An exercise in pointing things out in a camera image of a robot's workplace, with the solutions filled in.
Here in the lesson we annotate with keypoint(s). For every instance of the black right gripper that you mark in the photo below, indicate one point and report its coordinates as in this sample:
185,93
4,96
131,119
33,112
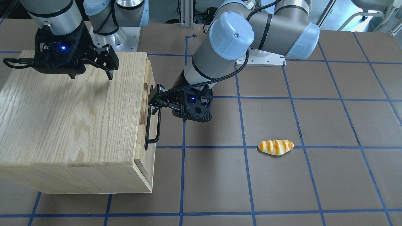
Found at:
82,45

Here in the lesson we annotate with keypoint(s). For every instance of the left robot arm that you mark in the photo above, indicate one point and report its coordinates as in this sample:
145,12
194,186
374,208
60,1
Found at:
281,27

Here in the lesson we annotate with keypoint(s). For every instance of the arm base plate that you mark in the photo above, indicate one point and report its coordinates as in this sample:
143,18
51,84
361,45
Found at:
126,39
264,58

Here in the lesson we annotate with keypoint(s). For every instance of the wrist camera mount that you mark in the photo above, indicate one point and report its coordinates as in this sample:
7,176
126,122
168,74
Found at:
198,104
54,54

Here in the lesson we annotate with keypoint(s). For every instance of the aluminium frame post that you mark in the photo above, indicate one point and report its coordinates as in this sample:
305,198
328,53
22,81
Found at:
186,13

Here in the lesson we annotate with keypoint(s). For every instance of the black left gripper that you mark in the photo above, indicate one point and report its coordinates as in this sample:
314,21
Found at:
177,93

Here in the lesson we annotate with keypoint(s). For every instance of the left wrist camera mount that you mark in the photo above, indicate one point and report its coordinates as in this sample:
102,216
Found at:
198,104

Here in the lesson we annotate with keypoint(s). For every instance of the wooden drawer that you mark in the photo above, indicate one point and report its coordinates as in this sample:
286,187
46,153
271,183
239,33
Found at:
145,159

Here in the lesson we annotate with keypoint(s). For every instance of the wooden drawer cabinet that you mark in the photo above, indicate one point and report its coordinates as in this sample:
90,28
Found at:
64,136

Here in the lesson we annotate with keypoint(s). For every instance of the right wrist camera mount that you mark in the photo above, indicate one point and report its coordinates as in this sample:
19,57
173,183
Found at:
54,54

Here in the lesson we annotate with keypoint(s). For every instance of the black drawer handle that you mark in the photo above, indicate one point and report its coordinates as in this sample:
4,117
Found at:
153,122

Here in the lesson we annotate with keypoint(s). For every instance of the toy bread loaf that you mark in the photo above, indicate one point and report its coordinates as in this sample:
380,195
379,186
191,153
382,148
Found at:
276,147

